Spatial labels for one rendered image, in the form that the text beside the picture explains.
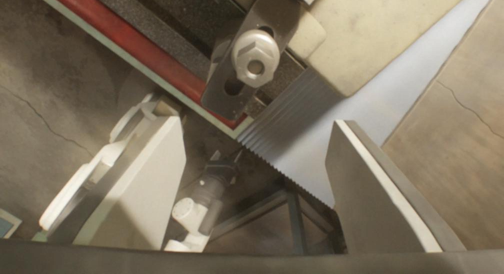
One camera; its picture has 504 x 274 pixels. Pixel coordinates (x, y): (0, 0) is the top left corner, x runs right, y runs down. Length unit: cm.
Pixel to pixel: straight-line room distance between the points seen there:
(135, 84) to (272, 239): 130
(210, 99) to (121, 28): 33
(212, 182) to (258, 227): 104
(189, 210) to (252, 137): 27
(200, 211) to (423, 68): 61
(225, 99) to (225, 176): 56
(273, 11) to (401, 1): 13
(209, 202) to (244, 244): 120
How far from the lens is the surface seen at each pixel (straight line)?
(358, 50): 28
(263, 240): 188
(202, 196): 74
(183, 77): 52
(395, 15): 29
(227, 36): 34
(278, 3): 21
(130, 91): 134
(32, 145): 216
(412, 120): 57
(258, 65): 17
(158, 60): 52
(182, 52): 48
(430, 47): 56
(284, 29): 21
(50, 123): 195
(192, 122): 131
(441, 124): 54
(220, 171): 79
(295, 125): 52
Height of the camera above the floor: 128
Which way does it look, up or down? 58 degrees down
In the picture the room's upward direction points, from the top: 179 degrees counter-clockwise
